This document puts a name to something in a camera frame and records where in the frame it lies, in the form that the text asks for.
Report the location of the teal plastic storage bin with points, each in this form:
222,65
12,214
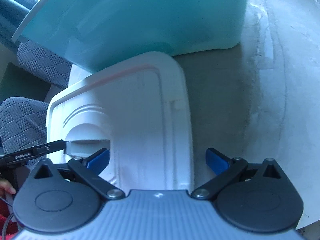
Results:
137,17

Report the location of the person's left hand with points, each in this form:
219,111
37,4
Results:
6,187

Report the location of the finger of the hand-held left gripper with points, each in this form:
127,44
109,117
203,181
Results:
50,147

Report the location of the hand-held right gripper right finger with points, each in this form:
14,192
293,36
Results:
216,161

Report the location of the white plastic bin lid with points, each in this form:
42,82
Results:
140,117

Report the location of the blue curtain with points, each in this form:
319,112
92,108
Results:
12,7

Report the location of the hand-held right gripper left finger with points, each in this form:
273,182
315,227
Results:
98,161

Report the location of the grey knit-covered chair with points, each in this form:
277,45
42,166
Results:
20,125
45,65

